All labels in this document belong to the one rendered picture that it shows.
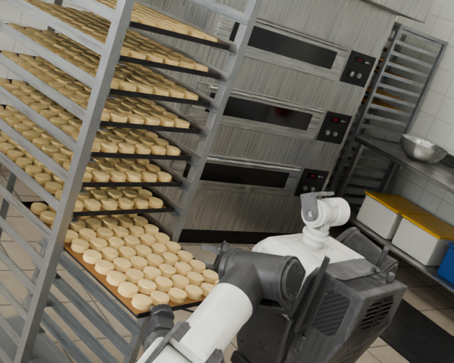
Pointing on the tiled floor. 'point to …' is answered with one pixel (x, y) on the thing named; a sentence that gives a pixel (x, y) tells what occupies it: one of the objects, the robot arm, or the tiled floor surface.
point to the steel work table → (447, 174)
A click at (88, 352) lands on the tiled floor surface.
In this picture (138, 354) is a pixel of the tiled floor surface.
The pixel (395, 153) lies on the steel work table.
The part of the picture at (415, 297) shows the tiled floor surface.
